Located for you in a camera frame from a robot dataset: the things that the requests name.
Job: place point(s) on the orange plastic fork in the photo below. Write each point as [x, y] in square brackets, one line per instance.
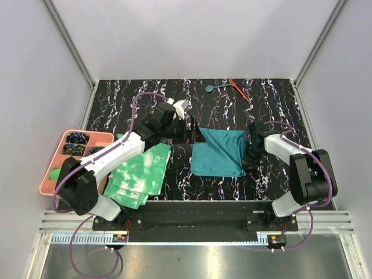
[233, 84]

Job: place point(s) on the aluminium frame post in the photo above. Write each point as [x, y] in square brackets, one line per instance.
[324, 33]
[70, 45]

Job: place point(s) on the right aluminium frame post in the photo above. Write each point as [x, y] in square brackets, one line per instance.
[324, 33]

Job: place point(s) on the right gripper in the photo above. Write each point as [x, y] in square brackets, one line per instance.
[248, 163]

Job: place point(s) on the aluminium front rail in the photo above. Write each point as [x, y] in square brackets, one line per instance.
[71, 228]

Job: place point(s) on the green rolled cloth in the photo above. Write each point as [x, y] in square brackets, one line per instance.
[54, 174]

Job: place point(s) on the teal plastic spoon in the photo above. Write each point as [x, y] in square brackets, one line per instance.
[211, 88]

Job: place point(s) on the teal satin napkin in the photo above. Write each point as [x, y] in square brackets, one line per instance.
[221, 155]

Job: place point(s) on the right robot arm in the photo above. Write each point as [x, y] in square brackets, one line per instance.
[312, 182]

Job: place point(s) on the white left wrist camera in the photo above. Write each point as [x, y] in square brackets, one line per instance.
[180, 107]

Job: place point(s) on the blue patterned rolled cloth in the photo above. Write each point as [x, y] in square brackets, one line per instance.
[77, 138]

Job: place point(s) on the left aluminium frame post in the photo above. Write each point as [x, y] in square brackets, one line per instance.
[70, 45]

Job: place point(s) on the dark blue rolled cloth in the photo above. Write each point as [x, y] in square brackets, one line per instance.
[94, 150]

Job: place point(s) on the green tie-dye cloth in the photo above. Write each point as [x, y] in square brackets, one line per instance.
[134, 181]

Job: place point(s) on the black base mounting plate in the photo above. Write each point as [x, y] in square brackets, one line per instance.
[196, 222]

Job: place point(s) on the black marble pattern mat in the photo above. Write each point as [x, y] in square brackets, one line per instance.
[116, 101]

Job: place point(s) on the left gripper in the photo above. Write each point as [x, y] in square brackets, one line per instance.
[196, 135]

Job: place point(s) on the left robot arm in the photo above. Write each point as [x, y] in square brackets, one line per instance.
[78, 179]

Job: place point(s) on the pink compartment tray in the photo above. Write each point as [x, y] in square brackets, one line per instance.
[47, 186]

